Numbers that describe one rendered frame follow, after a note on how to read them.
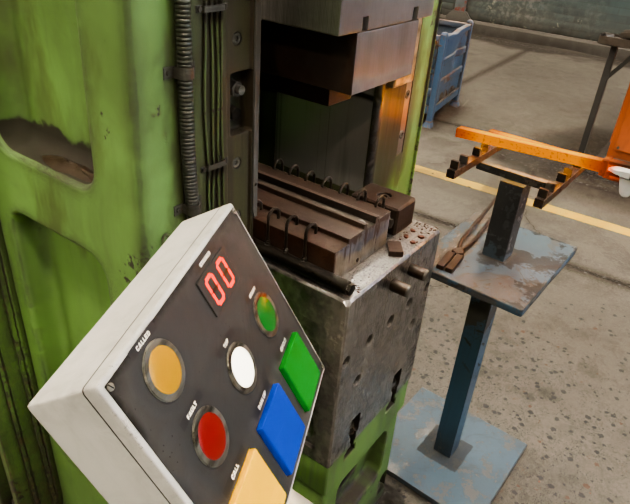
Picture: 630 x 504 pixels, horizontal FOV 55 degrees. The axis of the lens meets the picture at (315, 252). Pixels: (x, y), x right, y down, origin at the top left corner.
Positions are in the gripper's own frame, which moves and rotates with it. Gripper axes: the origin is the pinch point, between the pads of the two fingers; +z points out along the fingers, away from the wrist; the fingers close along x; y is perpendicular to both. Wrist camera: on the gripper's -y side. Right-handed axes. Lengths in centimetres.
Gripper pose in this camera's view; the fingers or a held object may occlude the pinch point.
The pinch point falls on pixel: (617, 165)
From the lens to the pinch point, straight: 147.2
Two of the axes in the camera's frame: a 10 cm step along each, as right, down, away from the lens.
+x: 6.3, -3.5, 6.9
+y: -0.7, 8.6, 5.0
